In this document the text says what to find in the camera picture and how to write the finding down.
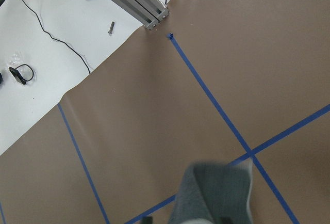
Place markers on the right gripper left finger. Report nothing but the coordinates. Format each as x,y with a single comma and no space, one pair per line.
146,220

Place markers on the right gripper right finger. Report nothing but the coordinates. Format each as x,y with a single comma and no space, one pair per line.
226,220

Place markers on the blue grey towel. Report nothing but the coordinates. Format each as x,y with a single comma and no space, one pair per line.
209,191

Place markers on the brown paper table mat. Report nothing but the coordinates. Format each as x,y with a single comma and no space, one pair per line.
218,77

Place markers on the silver bolt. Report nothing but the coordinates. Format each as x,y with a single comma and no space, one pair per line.
111,28

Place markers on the black clip with loop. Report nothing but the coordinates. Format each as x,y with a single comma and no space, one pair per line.
23,73

